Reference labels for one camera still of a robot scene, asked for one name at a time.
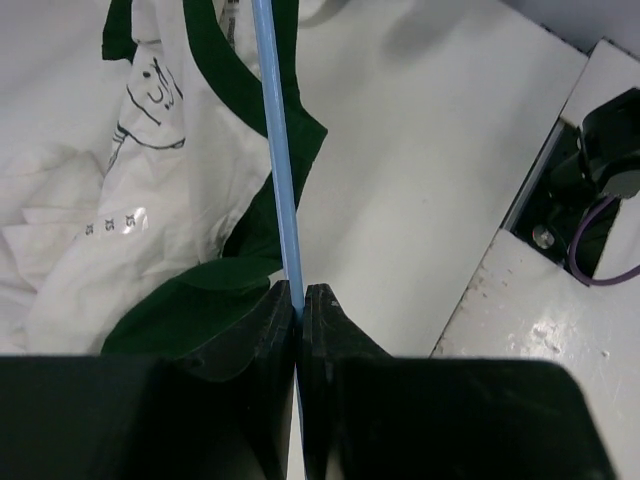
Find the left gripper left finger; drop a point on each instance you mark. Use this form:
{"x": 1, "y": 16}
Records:
{"x": 223, "y": 411}

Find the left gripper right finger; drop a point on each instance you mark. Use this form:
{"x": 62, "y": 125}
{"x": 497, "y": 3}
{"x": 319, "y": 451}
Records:
{"x": 366, "y": 414}

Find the green and white t-shirt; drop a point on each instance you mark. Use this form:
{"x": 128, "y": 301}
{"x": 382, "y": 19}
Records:
{"x": 171, "y": 237}

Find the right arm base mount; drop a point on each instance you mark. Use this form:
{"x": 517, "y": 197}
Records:
{"x": 567, "y": 206}

